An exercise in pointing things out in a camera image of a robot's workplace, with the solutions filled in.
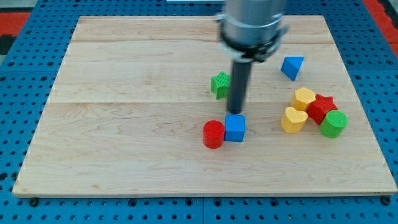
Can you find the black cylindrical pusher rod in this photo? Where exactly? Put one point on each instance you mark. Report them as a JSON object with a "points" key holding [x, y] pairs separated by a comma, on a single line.
{"points": [[238, 83]]}

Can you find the green star block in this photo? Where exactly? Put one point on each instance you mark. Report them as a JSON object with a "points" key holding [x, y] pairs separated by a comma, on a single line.
{"points": [[220, 85]]}

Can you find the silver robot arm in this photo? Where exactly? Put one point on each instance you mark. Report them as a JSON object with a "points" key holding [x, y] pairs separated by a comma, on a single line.
{"points": [[249, 32]]}

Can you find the blue triangle block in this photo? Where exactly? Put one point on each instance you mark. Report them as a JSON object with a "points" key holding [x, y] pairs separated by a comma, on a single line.
{"points": [[291, 66]]}

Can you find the red star block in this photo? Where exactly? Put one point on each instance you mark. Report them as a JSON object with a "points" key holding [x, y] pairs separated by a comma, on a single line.
{"points": [[318, 109]]}

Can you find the blue cube block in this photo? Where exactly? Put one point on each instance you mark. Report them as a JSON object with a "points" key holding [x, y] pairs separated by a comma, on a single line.
{"points": [[235, 127]]}

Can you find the red cylinder block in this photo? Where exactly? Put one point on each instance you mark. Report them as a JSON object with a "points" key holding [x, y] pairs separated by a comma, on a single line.
{"points": [[213, 134]]}

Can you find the yellow hexagon block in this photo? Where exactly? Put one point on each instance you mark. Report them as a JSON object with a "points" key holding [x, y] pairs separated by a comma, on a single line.
{"points": [[302, 98]]}

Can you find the yellow heart block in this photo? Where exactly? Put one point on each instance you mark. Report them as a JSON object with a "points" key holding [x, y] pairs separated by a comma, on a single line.
{"points": [[293, 120]]}

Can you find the green cylinder block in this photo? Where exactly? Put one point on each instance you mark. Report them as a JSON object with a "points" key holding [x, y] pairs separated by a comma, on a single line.
{"points": [[333, 123]]}

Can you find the light wooden board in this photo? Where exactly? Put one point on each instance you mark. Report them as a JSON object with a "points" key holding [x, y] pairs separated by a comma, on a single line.
{"points": [[126, 112]]}

